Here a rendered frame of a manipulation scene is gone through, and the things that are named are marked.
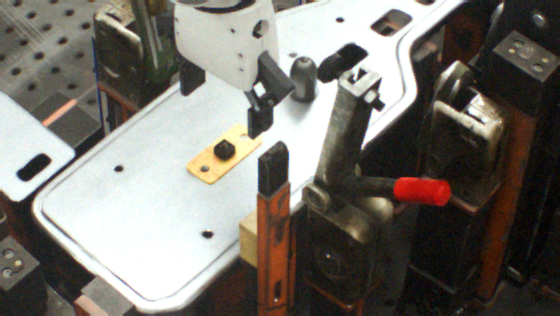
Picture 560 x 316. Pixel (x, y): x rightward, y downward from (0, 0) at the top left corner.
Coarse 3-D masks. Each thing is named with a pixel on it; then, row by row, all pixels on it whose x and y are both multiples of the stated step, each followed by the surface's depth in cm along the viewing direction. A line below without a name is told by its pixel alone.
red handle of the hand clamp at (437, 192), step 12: (348, 180) 109; (360, 180) 108; (372, 180) 107; (384, 180) 106; (396, 180) 105; (408, 180) 103; (420, 180) 102; (432, 180) 102; (336, 192) 111; (348, 192) 110; (360, 192) 108; (372, 192) 107; (384, 192) 106; (396, 192) 104; (408, 192) 103; (420, 192) 102; (432, 192) 100; (444, 192) 100; (432, 204) 101
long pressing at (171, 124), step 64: (320, 0) 141; (384, 0) 140; (448, 0) 140; (384, 64) 133; (128, 128) 125; (192, 128) 125; (320, 128) 126; (384, 128) 125; (64, 192) 119; (128, 192) 119; (192, 192) 119; (256, 192) 119; (128, 256) 113; (192, 256) 114
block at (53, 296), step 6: (48, 288) 110; (54, 294) 110; (54, 300) 109; (60, 300) 109; (48, 306) 109; (54, 306) 109; (60, 306) 109; (66, 306) 109; (48, 312) 108; (54, 312) 108; (60, 312) 108; (66, 312) 108; (72, 312) 108
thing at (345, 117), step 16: (320, 64) 101; (336, 64) 101; (320, 80) 102; (352, 80) 101; (368, 80) 100; (336, 96) 101; (352, 96) 99; (368, 96) 100; (336, 112) 102; (352, 112) 100; (368, 112) 103; (336, 128) 103; (352, 128) 103; (336, 144) 105; (352, 144) 106; (320, 160) 108; (336, 160) 106; (352, 160) 109; (320, 176) 109; (336, 176) 108
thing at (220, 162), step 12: (228, 132) 125; (240, 132) 125; (216, 144) 122; (228, 144) 122; (240, 144) 123; (252, 144) 123; (204, 156) 122; (216, 156) 122; (228, 156) 122; (240, 156) 122; (192, 168) 121; (216, 168) 121; (228, 168) 121; (204, 180) 120; (216, 180) 120
